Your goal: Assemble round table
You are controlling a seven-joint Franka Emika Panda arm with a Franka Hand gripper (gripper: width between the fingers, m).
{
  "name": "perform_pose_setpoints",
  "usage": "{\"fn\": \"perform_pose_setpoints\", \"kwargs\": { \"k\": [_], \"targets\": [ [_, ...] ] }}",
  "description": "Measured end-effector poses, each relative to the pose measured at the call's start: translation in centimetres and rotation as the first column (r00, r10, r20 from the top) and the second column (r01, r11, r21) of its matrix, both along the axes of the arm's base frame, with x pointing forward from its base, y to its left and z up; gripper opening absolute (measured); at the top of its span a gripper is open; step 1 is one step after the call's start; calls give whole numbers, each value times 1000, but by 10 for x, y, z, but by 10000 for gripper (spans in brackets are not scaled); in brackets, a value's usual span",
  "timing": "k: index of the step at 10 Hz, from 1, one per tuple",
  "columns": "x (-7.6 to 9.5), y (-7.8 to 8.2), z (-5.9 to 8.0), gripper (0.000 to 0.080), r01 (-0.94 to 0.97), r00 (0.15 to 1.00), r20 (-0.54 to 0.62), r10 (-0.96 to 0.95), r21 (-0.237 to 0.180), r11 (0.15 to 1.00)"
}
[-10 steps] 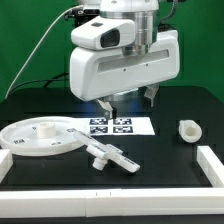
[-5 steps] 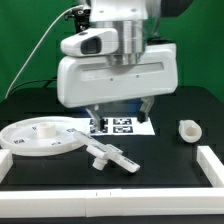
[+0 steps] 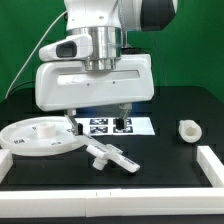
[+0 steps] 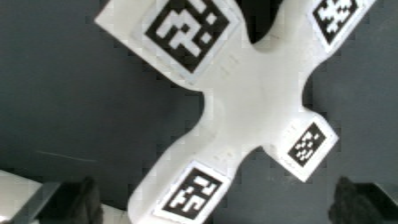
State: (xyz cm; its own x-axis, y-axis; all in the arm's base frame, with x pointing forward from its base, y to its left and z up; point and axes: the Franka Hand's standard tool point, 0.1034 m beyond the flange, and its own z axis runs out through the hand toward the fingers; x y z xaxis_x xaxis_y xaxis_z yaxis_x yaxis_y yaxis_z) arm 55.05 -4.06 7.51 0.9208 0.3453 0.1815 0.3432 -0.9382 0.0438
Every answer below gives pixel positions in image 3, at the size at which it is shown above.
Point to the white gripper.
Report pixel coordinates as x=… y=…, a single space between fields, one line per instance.
x=68 y=85

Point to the white cross table base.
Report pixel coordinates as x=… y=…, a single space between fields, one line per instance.
x=103 y=153

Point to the white round table top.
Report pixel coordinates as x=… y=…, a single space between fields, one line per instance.
x=41 y=136

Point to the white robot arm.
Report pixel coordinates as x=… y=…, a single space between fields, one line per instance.
x=93 y=66

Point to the paper sheet with markers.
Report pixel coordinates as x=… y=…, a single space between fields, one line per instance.
x=106 y=126

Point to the white fence bar left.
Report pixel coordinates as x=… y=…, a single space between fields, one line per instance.
x=6 y=162

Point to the white fence bar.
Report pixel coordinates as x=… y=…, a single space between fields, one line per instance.
x=6 y=162
x=211 y=166
x=111 y=202

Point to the white fence bar right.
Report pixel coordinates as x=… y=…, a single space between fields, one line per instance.
x=211 y=166

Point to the white fence bar front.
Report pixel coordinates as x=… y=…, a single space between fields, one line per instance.
x=111 y=202

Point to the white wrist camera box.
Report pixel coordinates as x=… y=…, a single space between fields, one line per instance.
x=73 y=47

